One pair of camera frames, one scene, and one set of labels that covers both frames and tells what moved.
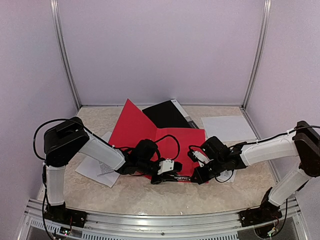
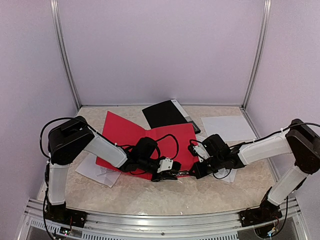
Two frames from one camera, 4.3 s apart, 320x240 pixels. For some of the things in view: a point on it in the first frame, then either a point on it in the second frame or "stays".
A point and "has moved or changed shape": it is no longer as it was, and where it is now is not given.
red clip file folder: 134,127 has moved or changed shape
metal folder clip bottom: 179,178 → 181,173
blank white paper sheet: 227,128 stays
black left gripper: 164,177 stays
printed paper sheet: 227,176 stays
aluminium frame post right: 259,51 stays
